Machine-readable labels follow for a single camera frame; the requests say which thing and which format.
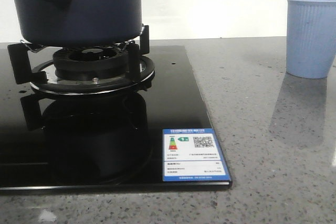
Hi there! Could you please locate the black round gas burner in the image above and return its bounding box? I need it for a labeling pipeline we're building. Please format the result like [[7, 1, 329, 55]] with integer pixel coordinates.
[[52, 47, 128, 81]]

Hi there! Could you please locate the black glass gas stove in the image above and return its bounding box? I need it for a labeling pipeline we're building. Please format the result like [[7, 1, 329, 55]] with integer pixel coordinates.
[[1, 45, 233, 195]]

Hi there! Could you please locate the black pot support grate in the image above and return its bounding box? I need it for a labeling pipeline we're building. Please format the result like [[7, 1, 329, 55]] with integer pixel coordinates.
[[7, 25, 155, 95]]

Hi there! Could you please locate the blue energy label sticker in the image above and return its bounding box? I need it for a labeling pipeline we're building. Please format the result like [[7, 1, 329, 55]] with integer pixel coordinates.
[[162, 128, 231, 183]]

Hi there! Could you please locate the light blue ribbed cup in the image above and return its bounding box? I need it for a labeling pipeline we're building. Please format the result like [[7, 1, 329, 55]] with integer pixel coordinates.
[[286, 0, 335, 79]]

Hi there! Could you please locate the dark blue cooking pot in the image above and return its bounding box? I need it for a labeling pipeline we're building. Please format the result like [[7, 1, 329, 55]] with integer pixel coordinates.
[[14, 0, 142, 47]]

